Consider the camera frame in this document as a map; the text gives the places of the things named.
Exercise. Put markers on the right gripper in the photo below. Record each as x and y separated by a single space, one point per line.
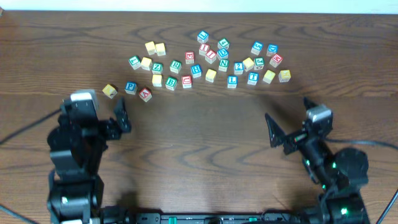
299 140

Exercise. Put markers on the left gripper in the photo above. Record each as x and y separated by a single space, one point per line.
104 130

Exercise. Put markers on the green B block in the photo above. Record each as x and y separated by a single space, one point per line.
171 83

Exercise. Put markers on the green R block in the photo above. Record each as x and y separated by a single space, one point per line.
175 66

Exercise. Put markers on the yellow block cluster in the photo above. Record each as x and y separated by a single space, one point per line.
248 64

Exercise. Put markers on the yellow O block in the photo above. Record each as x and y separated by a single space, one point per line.
210 75

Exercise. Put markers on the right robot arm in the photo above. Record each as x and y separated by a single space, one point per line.
341 175

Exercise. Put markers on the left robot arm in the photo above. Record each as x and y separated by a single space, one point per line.
76 149

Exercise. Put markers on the yellow block far left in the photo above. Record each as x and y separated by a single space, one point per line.
110 91

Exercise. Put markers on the blue P block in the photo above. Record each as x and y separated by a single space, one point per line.
131 88

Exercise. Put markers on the red A block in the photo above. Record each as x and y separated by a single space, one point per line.
145 94

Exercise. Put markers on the yellow block lower left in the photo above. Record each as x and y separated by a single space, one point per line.
157 80

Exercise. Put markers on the yellow block lower right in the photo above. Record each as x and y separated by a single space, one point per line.
268 76

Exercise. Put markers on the green L block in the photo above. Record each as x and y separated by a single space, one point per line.
135 62

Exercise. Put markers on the yellow block beside L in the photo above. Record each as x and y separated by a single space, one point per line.
146 63

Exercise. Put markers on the green Z block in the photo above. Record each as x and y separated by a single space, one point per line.
157 68

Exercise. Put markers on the blue T block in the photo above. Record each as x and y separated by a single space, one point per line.
253 78

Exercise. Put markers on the red M block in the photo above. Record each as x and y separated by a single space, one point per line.
276 60

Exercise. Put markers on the green J block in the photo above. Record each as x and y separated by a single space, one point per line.
259 63

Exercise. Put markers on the yellow block top left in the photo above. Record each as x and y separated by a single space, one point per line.
151 48

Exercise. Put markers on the red U block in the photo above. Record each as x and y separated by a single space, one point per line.
186 81

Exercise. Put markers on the blue L block lower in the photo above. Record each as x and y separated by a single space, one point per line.
232 81

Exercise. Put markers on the blue D block right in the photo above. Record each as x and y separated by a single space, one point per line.
271 50

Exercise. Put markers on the blue d block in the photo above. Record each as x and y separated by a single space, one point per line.
271 50
222 54

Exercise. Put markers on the blue 2 block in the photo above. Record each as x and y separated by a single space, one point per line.
238 68

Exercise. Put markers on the blue S block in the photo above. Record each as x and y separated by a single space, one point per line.
257 48

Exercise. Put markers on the blue H block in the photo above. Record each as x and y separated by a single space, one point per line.
196 71

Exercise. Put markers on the red E block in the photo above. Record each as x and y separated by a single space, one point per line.
189 57

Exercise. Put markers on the green N block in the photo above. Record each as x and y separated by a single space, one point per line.
223 65

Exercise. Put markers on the blue D block centre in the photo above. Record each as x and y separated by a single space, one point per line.
222 54

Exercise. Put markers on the green 4 block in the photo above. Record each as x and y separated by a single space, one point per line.
223 43

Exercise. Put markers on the red I block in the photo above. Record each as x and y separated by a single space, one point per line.
210 56

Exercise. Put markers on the red H block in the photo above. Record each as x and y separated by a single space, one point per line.
203 49

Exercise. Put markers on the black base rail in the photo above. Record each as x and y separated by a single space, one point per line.
196 218

